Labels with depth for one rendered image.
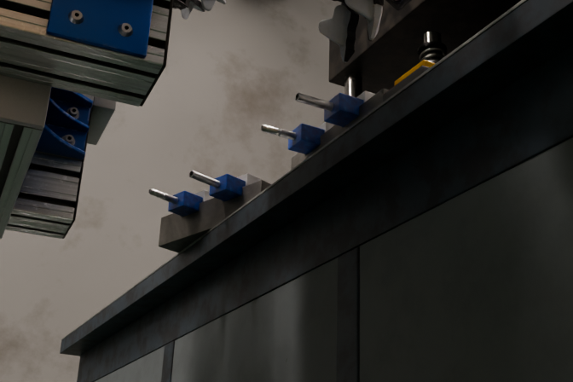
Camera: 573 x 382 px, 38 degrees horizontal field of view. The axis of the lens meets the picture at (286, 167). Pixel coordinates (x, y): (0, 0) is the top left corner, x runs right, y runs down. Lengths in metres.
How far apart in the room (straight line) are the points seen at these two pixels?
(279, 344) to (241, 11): 3.22
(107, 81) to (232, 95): 3.22
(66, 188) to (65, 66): 0.42
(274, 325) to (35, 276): 2.34
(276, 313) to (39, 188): 0.38
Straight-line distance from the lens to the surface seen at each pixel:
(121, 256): 3.59
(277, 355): 1.21
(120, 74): 0.81
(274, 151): 4.00
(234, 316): 1.37
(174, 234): 1.47
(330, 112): 1.18
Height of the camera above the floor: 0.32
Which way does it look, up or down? 25 degrees up
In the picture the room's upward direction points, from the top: 2 degrees clockwise
